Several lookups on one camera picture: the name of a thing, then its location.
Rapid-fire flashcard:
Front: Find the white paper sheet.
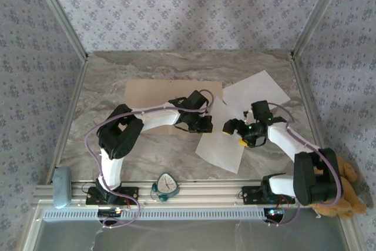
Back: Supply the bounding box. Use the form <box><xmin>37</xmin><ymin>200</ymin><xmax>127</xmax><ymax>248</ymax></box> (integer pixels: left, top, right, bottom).
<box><xmin>194</xmin><ymin>95</ymin><xmax>245</xmax><ymax>175</ymax></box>
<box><xmin>222</xmin><ymin>70</ymin><xmax>291</xmax><ymax>116</ymax></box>

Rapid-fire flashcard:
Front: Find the brown paper folder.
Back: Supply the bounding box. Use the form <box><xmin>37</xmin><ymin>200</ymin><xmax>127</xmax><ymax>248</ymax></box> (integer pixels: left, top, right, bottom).
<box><xmin>123</xmin><ymin>79</ymin><xmax>223</xmax><ymax>136</ymax></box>

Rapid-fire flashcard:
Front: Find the teal alarm clock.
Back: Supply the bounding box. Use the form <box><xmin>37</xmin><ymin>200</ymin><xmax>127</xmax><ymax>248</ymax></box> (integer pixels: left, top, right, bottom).
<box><xmin>151</xmin><ymin>173</ymin><xmax>182</xmax><ymax>203</ymax></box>

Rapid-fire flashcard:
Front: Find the small circuit board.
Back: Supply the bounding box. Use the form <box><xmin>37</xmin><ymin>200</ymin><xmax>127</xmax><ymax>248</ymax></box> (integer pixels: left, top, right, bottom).
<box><xmin>98</xmin><ymin>208</ymin><xmax>123</xmax><ymax>216</ymax></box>
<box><xmin>264</xmin><ymin>208</ymin><xmax>286</xmax><ymax>217</ymax></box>

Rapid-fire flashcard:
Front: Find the grey metal panel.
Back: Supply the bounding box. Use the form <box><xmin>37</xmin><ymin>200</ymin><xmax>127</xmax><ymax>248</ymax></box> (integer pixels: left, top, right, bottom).
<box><xmin>23</xmin><ymin>218</ymin><xmax>353</xmax><ymax>251</ymax></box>

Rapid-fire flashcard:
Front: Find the brown plush dog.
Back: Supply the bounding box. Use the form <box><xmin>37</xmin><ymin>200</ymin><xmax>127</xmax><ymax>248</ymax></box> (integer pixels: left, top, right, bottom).
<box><xmin>311</xmin><ymin>153</ymin><xmax>368</xmax><ymax>219</ymax></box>

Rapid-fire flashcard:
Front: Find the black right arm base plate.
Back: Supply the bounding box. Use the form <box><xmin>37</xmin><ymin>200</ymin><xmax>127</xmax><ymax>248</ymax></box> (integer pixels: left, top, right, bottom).
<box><xmin>241</xmin><ymin>185</ymin><xmax>296</xmax><ymax>205</ymax></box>

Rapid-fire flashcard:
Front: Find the aluminium frame rail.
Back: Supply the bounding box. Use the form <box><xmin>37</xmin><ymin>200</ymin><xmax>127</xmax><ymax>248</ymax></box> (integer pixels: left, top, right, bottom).
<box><xmin>32</xmin><ymin>179</ymin><xmax>318</xmax><ymax>208</ymax></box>

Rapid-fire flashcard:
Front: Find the aluminium side rail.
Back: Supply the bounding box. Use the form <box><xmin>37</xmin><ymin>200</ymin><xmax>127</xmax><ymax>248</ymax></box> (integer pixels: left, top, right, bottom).
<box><xmin>289</xmin><ymin>55</ymin><xmax>325</xmax><ymax>149</ymax></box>
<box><xmin>43</xmin><ymin>56</ymin><xmax>90</xmax><ymax>186</ymax></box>

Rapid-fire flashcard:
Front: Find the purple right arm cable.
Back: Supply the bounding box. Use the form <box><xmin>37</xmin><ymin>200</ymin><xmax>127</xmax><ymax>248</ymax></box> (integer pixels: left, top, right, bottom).
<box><xmin>266</xmin><ymin>102</ymin><xmax>344</xmax><ymax>227</ymax></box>

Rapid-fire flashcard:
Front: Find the grey slotted cable duct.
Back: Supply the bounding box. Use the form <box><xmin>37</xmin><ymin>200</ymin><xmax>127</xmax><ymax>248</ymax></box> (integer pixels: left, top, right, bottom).
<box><xmin>43</xmin><ymin>208</ymin><xmax>265</xmax><ymax>222</ymax></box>

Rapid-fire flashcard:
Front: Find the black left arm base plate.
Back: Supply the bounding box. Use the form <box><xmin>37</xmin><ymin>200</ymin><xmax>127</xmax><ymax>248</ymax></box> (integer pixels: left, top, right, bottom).
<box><xmin>86</xmin><ymin>186</ymin><xmax>139</xmax><ymax>205</ymax></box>

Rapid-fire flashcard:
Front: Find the aluminium corner post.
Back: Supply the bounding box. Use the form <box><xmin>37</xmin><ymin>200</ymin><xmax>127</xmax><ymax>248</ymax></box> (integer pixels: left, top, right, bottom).
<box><xmin>290</xmin><ymin>0</ymin><xmax>352</xmax><ymax>61</ymax></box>
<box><xmin>28</xmin><ymin>0</ymin><xmax>89</xmax><ymax>61</ymax></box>

